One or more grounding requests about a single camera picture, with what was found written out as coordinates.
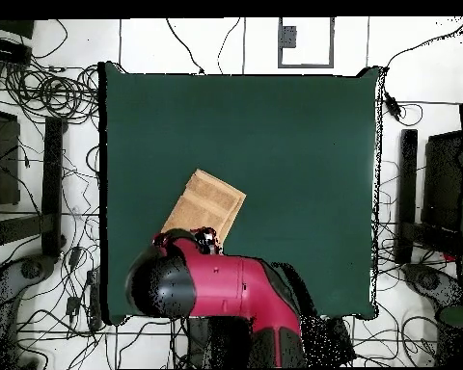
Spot dark green table cloth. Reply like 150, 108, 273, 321
97, 61, 383, 326

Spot thin black cable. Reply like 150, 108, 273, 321
216, 16, 242, 75
165, 16, 206, 75

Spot coiled black cables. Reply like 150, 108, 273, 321
0, 57, 100, 124

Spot black stand base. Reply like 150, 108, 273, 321
394, 128, 463, 265
0, 116, 68, 258

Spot black power strip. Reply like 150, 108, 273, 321
0, 37, 33, 66
312, 316, 357, 366

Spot tan terry towel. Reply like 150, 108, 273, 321
160, 168, 247, 246

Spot grey floor socket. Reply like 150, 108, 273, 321
278, 25, 297, 49

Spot black box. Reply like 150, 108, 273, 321
0, 107, 21, 207
422, 130, 463, 232

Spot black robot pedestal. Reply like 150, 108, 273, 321
186, 316, 256, 369

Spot grey swivel chair base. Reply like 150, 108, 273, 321
0, 255, 57, 313
402, 263, 463, 313

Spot grey floor hatch frame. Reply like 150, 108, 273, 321
277, 16, 336, 69

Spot black cable with adapter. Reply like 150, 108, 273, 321
381, 16, 463, 127

